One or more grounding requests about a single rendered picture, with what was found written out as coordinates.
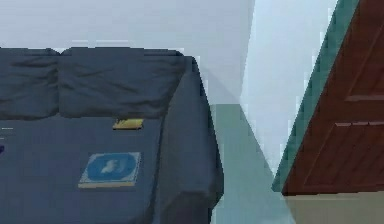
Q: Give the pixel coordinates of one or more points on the dark grey sofa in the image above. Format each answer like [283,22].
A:
[186,140]

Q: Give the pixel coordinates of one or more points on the blue book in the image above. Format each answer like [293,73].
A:
[111,168]

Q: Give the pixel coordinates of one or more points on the brown wooden door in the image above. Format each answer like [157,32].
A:
[346,140]

